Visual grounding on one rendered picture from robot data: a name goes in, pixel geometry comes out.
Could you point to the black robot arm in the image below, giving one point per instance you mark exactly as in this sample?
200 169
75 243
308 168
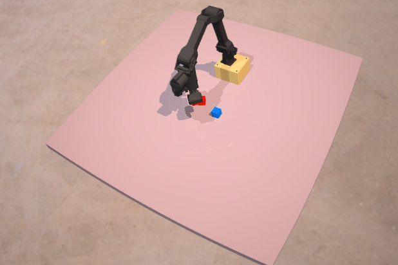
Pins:
188 54

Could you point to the blue cube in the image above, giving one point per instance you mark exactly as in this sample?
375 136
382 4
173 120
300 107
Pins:
216 112

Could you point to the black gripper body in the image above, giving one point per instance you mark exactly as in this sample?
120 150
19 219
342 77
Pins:
194 95

